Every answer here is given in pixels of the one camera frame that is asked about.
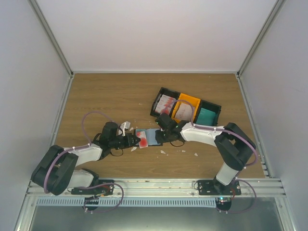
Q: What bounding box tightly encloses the grey slotted cable duct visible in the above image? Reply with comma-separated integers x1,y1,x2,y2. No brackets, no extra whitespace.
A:
37,197,216,208

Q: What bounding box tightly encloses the yellow middle storage bin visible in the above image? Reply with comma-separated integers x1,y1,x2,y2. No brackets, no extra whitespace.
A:
171,93,201,122

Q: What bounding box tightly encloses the black left storage bin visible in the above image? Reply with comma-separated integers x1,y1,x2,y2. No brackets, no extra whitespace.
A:
150,87,180,117

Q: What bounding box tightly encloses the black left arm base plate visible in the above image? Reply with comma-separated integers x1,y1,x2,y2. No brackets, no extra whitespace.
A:
70,180,115,196

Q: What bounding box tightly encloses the aluminium corner post left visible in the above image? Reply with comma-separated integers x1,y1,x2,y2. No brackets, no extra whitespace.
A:
28,0,74,78

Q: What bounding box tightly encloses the teal card stack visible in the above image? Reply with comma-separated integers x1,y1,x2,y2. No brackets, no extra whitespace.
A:
196,108,216,126

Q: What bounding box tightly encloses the black right storage bin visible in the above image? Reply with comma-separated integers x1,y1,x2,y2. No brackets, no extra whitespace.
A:
193,100,221,126

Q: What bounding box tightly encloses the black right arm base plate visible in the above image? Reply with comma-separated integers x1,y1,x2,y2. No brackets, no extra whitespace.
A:
196,180,242,196

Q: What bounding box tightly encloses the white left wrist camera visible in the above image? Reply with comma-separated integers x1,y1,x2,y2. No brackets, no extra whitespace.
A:
120,121,130,136

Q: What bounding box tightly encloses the red white credit card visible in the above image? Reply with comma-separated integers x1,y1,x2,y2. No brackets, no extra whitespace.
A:
136,130,148,149

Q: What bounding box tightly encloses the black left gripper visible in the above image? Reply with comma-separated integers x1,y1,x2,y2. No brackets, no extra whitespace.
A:
110,133,140,149

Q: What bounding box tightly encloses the black storage bin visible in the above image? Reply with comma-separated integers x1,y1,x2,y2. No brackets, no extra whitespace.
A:
150,87,180,117
193,100,221,126

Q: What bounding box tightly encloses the red white card stack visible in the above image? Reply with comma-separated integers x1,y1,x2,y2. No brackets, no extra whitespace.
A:
155,94,176,114

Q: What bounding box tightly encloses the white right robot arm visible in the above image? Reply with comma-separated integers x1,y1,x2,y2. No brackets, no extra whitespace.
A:
155,113,258,195

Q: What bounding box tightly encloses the aluminium corner post right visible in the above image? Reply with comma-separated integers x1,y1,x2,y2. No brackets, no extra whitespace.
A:
236,0,285,78

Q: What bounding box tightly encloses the black leather card holder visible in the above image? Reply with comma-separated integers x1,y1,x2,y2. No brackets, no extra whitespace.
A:
134,128,163,146

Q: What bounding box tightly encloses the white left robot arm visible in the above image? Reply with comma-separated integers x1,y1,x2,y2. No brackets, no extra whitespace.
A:
31,122,140,195

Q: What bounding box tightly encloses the aluminium corner post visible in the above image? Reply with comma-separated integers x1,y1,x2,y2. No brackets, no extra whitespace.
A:
236,0,285,78
28,0,74,78

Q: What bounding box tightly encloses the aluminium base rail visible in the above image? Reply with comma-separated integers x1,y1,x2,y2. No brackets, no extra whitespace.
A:
26,178,287,198

